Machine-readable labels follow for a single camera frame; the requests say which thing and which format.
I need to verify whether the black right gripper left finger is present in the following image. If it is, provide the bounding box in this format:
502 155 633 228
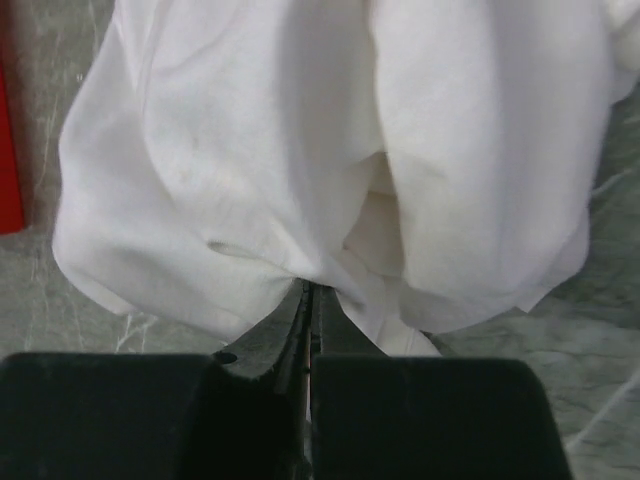
1 281 307 479

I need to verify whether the white t-shirt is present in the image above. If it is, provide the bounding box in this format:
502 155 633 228
53 0 639 355

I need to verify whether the red plastic tray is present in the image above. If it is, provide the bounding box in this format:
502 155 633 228
0 71 25 235

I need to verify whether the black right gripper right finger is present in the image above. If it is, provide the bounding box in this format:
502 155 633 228
310 286 572 479

